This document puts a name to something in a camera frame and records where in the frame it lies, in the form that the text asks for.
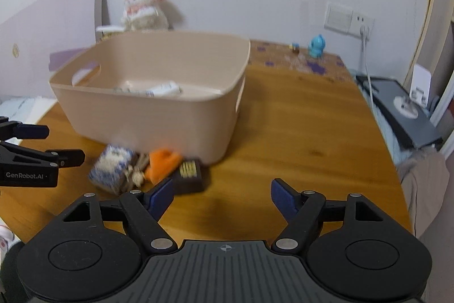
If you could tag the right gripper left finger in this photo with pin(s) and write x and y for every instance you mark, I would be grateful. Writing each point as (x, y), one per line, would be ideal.
(142, 212)

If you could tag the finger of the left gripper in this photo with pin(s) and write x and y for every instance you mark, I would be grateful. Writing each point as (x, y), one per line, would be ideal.
(13, 129)
(61, 158)

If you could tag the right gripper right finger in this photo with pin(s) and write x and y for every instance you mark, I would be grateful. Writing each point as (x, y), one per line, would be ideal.
(302, 211)

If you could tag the orange plush cloth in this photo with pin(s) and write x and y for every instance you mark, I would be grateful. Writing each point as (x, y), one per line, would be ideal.
(162, 163)

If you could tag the white blue small box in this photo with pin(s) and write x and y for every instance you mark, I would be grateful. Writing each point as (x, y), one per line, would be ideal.
(168, 88)

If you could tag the white bedding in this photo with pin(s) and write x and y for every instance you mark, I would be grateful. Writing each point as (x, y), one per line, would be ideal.
(29, 110)

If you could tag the blue white tissue pack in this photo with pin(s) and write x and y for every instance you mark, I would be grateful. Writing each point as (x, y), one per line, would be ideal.
(112, 169)

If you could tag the black gold character box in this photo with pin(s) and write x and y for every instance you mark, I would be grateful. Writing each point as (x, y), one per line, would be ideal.
(188, 178)

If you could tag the beige plastic storage basket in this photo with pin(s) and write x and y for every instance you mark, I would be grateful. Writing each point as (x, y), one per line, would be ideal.
(209, 68)

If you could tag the grey flat device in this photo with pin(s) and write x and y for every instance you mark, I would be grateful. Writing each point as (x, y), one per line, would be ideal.
(408, 120)

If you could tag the grey headboard panel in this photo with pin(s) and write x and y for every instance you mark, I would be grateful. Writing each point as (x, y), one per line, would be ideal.
(101, 13)

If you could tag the purple patterned mat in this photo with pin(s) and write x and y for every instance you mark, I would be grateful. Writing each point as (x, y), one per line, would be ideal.
(282, 56)

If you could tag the blue cartoon figurine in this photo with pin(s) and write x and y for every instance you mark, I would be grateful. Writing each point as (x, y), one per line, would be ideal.
(316, 47)

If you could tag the white phone stand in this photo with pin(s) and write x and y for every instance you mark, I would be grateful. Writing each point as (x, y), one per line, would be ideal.
(420, 86)

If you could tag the white plush lamb toy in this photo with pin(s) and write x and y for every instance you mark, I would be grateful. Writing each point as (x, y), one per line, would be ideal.
(144, 15)

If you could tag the white wall switch socket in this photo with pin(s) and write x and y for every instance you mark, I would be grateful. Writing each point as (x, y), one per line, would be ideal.
(345, 20)

